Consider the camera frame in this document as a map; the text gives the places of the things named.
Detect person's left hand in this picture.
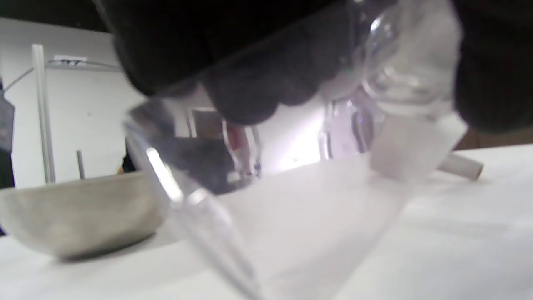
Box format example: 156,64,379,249
94,0,533,134

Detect clear square coffee jar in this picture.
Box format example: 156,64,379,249
123,0,469,300

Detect stainless steel bowl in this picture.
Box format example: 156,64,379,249
0,172,169,260

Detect beige funnel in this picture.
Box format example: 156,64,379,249
437,153,484,181

